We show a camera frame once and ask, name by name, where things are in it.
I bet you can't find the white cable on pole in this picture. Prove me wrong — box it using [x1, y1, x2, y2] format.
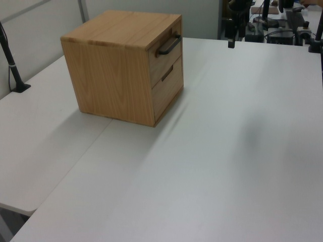
[7, 64, 15, 92]

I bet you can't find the black equipment box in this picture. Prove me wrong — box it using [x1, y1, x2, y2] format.
[266, 29, 295, 45]

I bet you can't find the grey metal partition post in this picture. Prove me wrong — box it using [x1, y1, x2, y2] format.
[77, 0, 89, 24]

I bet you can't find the wooden drawer with black handle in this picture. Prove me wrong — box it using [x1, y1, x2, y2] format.
[148, 20, 183, 88]

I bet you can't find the grey box with black knob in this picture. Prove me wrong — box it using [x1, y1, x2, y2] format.
[297, 21, 313, 39]

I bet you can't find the wooden two-drawer cabinet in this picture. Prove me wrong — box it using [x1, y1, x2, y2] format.
[60, 10, 183, 128]

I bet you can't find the wooden drawer with cutout grip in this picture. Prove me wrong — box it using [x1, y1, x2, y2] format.
[151, 55, 184, 122]

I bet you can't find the black stand with round base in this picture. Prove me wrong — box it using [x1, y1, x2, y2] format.
[253, 0, 279, 26]

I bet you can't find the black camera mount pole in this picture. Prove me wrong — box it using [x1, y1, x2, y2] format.
[307, 0, 323, 53]
[0, 21, 31, 93]

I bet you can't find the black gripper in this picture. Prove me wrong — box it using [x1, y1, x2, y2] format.
[225, 12, 249, 49]

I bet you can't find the brown flat board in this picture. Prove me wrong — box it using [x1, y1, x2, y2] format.
[250, 7, 279, 15]

